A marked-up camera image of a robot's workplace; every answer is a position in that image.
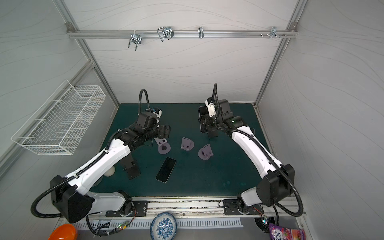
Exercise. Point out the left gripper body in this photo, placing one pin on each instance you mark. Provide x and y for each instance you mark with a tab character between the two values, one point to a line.
160	133

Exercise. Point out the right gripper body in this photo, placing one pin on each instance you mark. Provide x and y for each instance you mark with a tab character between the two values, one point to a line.
204	123

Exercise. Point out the purple phone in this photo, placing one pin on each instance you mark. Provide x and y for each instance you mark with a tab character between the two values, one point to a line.
203	111

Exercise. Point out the teal phone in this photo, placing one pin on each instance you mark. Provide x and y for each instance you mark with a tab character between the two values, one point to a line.
166	170

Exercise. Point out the black stand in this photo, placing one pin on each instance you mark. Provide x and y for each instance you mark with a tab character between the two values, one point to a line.
213	134
130	166

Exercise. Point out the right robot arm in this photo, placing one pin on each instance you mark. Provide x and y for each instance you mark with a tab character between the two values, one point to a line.
276	189

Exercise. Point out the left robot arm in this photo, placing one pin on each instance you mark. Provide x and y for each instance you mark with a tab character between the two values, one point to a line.
70	196

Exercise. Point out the purple round stand middle left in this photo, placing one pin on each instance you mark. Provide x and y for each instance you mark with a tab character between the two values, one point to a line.
163	146

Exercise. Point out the purple round stand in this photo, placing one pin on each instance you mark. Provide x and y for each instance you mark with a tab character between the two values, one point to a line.
163	146
187	144
205	153

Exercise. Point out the purple round stand centre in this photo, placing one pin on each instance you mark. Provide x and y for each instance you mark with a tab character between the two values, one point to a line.
187	144

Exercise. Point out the purple round stand front right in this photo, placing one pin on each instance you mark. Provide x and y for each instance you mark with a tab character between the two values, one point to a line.
205	153

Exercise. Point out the green table mat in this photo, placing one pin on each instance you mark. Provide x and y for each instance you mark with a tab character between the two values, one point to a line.
228	173

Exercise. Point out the white bottle beige cap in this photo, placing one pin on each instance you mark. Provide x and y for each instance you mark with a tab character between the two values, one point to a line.
110	172

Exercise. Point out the metal clamp right of centre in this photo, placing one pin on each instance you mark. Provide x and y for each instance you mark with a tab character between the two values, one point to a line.
201	32

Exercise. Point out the blue white ceramic bowl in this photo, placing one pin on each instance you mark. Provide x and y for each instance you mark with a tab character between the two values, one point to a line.
163	227

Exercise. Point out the metal u-bolt clamp left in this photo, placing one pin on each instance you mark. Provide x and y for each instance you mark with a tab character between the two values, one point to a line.
135	40

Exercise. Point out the metal u-bolt clamp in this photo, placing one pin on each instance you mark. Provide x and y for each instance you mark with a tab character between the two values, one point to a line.
165	33
135	40

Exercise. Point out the metal u-bolt clamp centre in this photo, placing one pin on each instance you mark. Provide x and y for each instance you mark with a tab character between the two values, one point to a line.
165	33

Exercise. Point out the purple snack bag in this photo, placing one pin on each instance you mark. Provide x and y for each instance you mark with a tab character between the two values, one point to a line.
280	233

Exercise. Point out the aluminium cross bar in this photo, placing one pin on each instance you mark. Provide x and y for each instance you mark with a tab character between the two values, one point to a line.
179	34

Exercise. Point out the orange plastic bowl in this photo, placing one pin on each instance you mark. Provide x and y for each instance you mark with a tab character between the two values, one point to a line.
64	232

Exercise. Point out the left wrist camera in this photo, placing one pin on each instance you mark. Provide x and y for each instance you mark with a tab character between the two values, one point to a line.
157	112

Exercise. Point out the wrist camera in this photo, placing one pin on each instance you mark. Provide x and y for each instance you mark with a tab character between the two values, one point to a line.
211	108
157	112

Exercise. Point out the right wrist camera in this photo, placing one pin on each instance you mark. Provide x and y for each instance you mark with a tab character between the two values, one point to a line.
211	108

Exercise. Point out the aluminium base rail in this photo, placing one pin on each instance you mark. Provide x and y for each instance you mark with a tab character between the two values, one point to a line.
191	207

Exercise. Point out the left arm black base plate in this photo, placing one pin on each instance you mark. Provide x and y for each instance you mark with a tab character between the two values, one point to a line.
137	208

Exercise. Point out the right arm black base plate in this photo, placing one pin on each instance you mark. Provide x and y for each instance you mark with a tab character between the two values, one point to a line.
231	207

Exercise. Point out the white wire basket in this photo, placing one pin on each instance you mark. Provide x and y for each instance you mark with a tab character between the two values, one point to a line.
58	126

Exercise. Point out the metal bracket far right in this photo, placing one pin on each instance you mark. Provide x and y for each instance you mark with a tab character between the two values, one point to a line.
273	34

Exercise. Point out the white slotted cable duct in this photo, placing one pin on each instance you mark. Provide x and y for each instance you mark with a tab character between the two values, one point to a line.
197	223

